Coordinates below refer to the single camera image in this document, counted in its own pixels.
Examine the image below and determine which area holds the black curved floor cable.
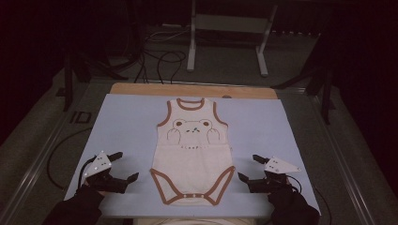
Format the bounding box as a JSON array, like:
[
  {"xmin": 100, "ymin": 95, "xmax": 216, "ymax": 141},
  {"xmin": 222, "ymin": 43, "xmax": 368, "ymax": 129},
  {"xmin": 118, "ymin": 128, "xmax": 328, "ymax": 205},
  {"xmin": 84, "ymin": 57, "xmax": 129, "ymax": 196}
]
[{"xmin": 46, "ymin": 126, "xmax": 93, "ymax": 191}]

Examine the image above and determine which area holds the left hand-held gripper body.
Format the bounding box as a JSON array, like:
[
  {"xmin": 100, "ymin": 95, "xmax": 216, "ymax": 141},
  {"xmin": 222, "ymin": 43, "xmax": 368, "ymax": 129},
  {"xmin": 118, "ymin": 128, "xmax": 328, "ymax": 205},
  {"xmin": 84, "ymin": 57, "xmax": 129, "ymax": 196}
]
[{"xmin": 82, "ymin": 151, "xmax": 130, "ymax": 195}]

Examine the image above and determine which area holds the cream baby onesie brown trim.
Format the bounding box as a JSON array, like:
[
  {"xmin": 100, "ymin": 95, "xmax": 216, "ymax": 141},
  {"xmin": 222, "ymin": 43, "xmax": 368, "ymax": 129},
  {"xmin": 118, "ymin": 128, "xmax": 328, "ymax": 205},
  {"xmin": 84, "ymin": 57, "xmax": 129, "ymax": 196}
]
[{"xmin": 149, "ymin": 97, "xmax": 237, "ymax": 206}]

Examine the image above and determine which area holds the right hand-held gripper black cable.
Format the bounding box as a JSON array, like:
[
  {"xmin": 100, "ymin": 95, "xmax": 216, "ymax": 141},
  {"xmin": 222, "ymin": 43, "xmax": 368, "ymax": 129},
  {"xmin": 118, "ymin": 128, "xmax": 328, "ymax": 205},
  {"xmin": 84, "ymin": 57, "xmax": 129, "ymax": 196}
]
[{"xmin": 285, "ymin": 173, "xmax": 333, "ymax": 225}]

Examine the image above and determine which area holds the black rectangular floor frame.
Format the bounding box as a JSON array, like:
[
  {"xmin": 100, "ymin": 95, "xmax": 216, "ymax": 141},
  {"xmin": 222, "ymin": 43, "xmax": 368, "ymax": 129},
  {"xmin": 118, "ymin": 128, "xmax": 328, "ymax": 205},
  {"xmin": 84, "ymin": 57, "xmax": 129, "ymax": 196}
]
[{"xmin": 69, "ymin": 111, "xmax": 93, "ymax": 125}]

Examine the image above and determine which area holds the left hand-held gripper black cable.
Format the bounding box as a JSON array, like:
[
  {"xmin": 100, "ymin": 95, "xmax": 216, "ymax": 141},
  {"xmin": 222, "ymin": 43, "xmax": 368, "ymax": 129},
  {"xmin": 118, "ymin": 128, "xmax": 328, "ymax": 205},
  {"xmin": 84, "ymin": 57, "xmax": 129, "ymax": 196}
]
[{"xmin": 77, "ymin": 156, "xmax": 99, "ymax": 189}]

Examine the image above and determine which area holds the black metal stand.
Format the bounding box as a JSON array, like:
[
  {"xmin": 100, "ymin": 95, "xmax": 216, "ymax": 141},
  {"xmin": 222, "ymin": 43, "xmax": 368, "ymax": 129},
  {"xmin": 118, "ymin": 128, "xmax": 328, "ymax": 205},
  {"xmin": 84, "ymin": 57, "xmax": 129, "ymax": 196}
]
[
  {"xmin": 271, "ymin": 33, "xmax": 336, "ymax": 126},
  {"xmin": 55, "ymin": 51, "xmax": 130, "ymax": 113}
]

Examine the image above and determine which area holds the light blue table mat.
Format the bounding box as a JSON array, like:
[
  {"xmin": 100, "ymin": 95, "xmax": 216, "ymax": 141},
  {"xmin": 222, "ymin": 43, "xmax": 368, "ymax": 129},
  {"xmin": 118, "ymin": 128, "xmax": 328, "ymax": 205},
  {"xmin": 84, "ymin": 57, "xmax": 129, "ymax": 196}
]
[{"xmin": 64, "ymin": 93, "xmax": 321, "ymax": 218}]

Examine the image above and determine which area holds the hand-held gripper black cable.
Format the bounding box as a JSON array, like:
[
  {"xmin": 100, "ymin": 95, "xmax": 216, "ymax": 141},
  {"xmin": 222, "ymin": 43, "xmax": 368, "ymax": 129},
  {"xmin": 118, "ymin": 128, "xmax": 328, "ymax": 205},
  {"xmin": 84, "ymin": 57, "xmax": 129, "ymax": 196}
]
[
  {"xmin": 77, "ymin": 156, "xmax": 99, "ymax": 189},
  {"xmin": 285, "ymin": 173, "xmax": 333, "ymax": 225}
]

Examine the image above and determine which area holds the aluminium floor rail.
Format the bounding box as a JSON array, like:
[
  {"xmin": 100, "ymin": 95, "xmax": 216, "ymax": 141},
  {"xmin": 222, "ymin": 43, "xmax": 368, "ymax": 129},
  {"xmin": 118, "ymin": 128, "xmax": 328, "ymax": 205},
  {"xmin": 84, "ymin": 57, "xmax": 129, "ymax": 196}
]
[
  {"xmin": 308, "ymin": 93, "xmax": 398, "ymax": 225},
  {"xmin": 0, "ymin": 104, "xmax": 93, "ymax": 225}
]

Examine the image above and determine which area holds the black looped floor cable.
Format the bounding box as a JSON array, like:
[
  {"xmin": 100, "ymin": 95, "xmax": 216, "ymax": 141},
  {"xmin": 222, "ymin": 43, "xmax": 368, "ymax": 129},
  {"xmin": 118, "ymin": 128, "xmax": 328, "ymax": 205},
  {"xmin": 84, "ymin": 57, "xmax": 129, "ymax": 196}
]
[{"xmin": 134, "ymin": 50, "xmax": 188, "ymax": 85}]

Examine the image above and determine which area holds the person's left hand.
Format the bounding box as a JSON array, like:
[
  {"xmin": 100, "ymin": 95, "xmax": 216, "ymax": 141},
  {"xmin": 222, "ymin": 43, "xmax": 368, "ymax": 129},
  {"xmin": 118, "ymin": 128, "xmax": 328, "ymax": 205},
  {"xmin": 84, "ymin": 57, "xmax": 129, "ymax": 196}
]
[{"xmin": 93, "ymin": 187, "xmax": 109, "ymax": 199}]

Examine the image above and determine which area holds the pale floor cable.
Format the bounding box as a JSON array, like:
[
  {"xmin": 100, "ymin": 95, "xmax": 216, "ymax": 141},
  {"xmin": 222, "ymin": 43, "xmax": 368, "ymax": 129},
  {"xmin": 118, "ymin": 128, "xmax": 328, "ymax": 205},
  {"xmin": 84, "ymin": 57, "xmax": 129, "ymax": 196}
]
[{"xmin": 144, "ymin": 22, "xmax": 191, "ymax": 43}]

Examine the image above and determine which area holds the white metal stand frame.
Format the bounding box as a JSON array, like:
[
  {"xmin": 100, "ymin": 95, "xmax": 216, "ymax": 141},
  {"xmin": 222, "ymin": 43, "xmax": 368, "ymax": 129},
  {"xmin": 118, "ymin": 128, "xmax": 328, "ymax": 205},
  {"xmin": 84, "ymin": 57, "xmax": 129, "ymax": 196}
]
[{"xmin": 186, "ymin": 0, "xmax": 279, "ymax": 78}]

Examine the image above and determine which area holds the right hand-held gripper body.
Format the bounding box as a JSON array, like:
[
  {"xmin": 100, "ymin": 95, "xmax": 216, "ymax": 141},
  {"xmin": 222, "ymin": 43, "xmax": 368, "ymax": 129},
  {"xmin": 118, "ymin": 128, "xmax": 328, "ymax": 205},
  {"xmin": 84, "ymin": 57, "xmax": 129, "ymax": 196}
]
[{"xmin": 247, "ymin": 156, "xmax": 302, "ymax": 194}]

